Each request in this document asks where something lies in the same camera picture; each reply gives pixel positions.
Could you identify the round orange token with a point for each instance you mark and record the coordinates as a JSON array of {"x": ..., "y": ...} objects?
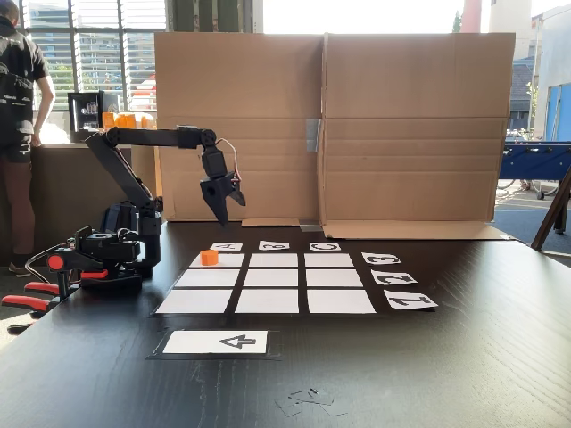
[{"x": 209, "y": 257}]

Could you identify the white nine-square grid sheet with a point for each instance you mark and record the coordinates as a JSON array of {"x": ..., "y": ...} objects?
[{"x": 272, "y": 277}]

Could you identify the paper sheet letter A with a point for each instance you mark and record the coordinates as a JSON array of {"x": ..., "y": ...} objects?
[{"x": 226, "y": 246}]

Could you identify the paper sheet letter B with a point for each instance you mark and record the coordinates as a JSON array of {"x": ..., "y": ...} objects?
[{"x": 274, "y": 245}]

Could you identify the brown cardboard panel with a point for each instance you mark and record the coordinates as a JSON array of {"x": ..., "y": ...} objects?
[
  {"x": 236, "y": 89},
  {"x": 415, "y": 134}
]

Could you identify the orange carton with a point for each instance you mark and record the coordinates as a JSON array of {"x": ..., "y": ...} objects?
[
  {"x": 126, "y": 121},
  {"x": 148, "y": 121},
  {"x": 108, "y": 120}
]

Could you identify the paper sheet letter C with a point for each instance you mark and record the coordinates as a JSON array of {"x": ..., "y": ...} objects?
[{"x": 325, "y": 246}]

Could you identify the black mini fridge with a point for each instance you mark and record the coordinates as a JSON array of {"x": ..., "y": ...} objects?
[{"x": 107, "y": 100}]

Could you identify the white arrow paper sheet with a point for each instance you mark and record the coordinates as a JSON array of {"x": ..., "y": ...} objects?
[{"x": 196, "y": 342}]

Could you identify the paper sheet number 3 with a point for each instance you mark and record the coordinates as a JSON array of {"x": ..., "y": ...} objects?
[{"x": 381, "y": 258}]

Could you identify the brown counter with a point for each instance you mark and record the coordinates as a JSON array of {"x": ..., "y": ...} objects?
[{"x": 58, "y": 187}]

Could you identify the paper sheet number 2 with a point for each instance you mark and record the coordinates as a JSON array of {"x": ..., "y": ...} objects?
[{"x": 393, "y": 277}]

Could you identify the paper sheet number 1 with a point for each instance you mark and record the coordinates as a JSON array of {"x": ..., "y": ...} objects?
[{"x": 410, "y": 301}]

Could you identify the person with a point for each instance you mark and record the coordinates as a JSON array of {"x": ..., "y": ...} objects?
[{"x": 15, "y": 89}]

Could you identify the red and black clamp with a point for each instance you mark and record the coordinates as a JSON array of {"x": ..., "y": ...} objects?
[{"x": 27, "y": 303}]

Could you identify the blue foosball table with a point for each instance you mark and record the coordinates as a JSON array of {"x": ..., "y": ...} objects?
[{"x": 535, "y": 162}]

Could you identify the wooden easel leg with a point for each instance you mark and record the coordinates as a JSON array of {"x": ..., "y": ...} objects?
[{"x": 553, "y": 214}]

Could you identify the grey duct tape strip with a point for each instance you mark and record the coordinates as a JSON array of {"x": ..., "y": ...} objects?
[
  {"x": 311, "y": 228},
  {"x": 313, "y": 134}
]

